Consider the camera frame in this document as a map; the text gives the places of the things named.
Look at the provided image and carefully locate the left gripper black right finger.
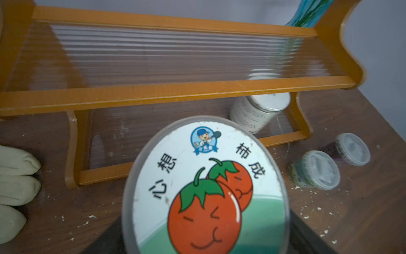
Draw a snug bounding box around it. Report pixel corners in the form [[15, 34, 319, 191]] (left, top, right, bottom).
[[287, 209, 337, 254]]

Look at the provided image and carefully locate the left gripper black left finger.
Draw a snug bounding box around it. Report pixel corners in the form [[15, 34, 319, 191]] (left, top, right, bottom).
[[81, 217, 126, 254]]

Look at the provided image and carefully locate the green seed plastic jar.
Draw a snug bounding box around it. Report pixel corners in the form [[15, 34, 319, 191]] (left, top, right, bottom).
[[288, 150, 340, 191]]

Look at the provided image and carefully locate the dark seed plastic jar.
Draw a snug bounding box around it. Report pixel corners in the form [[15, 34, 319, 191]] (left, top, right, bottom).
[[319, 133, 371, 167]]

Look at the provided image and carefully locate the tomato lid round tin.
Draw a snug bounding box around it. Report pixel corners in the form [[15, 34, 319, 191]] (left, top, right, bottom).
[[122, 116, 290, 254]]

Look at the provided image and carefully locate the white tin can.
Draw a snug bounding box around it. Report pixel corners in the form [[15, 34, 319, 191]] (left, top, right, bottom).
[[229, 93, 291, 134]]

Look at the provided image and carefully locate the wooden three-tier shelf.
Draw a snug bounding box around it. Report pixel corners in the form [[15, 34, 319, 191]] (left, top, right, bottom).
[[1, 1, 365, 188]]

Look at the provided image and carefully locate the cream work glove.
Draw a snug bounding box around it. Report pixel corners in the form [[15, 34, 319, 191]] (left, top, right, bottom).
[[1, 146, 41, 244]]

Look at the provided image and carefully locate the glass vase with flowers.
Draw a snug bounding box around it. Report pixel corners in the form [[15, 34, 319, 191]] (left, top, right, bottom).
[[286, 0, 334, 28]]

